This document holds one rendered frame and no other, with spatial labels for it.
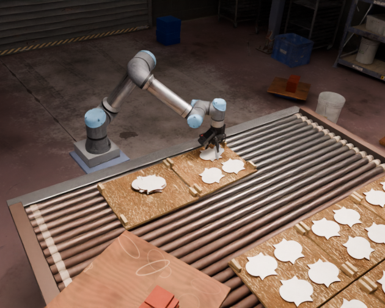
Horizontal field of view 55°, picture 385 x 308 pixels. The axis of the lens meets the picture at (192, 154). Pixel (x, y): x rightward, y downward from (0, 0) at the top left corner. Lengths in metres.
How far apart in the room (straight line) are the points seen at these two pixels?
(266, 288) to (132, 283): 0.54
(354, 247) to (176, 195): 0.88
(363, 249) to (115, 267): 1.10
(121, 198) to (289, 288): 0.89
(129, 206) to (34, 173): 1.96
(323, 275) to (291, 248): 0.18
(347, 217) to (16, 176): 2.83
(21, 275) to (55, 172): 1.13
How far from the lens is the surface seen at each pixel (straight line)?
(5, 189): 3.61
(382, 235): 2.00
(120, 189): 1.96
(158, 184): 1.93
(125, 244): 1.56
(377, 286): 1.79
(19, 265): 2.97
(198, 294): 1.43
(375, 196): 2.21
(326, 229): 1.90
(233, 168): 2.11
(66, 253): 1.74
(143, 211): 1.83
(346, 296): 1.70
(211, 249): 1.72
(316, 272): 1.71
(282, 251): 1.73
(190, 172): 2.06
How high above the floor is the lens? 2.23
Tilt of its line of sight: 36 degrees down
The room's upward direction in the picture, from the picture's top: 4 degrees clockwise
